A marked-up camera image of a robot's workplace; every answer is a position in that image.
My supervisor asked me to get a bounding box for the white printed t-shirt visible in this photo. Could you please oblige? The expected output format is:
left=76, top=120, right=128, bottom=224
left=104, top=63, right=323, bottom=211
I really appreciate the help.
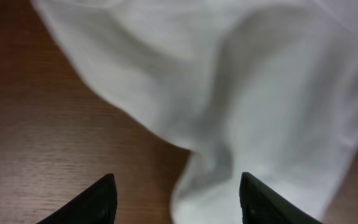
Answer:
left=33, top=0, right=358, bottom=223

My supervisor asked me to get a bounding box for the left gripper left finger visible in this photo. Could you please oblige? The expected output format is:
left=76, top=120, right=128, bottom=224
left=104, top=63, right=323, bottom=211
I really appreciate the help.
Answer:
left=39, top=174, right=117, bottom=224

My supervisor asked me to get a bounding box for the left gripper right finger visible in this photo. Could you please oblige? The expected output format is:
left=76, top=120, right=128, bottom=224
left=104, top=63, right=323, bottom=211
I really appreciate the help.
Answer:
left=239, top=172, right=322, bottom=224

